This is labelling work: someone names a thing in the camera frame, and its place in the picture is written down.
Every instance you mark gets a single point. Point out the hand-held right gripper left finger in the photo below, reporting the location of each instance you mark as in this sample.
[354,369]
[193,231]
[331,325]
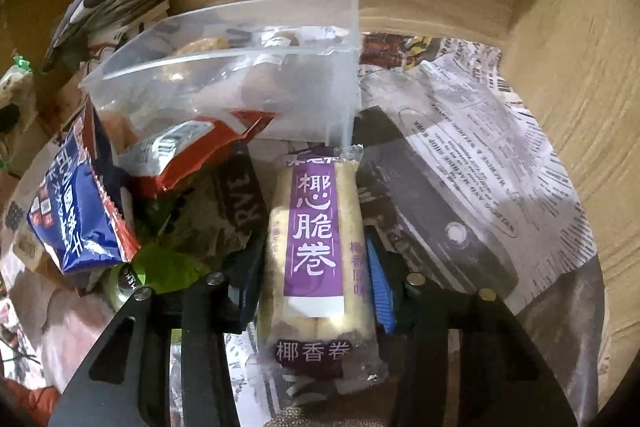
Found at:
[248,289]

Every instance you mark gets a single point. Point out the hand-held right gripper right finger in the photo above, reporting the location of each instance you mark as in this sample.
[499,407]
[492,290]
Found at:
[380,292]

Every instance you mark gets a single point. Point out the purple label wafer roll packet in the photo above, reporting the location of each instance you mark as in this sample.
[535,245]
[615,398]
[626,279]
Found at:
[312,257]

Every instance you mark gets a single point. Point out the clear zip plastic bag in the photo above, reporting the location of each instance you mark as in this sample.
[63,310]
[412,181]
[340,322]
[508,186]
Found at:
[250,72]

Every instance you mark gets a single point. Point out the green snack packet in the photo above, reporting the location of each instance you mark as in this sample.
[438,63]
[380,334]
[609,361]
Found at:
[165,264]

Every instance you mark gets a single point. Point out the brown printed snack packet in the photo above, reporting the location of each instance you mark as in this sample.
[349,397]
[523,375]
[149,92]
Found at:
[235,197]

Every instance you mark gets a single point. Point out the red and white snack packet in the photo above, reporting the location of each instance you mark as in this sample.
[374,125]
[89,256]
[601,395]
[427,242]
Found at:
[190,152]

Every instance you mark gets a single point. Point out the newspaper sheet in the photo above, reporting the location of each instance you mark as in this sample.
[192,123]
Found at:
[465,157]

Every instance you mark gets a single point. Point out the blue snack packet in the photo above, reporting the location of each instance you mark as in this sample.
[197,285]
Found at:
[75,202]

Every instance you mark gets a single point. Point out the dark printed snack packet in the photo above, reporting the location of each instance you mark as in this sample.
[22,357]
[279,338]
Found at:
[105,12]

